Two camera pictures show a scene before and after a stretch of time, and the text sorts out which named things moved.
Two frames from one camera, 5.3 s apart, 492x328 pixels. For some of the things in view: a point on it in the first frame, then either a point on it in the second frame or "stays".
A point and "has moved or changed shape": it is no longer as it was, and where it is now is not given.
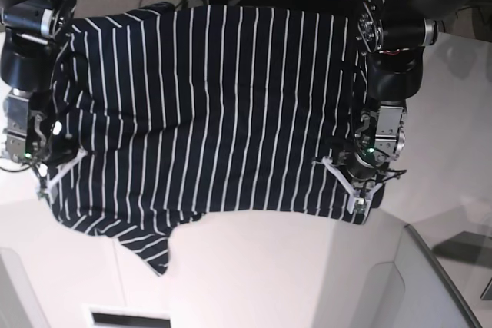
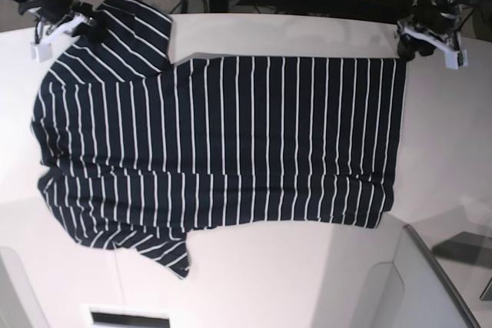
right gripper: [369, 175] -> [408, 46]
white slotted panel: [116, 316] stays
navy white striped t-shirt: [177, 110] has moved or changed shape
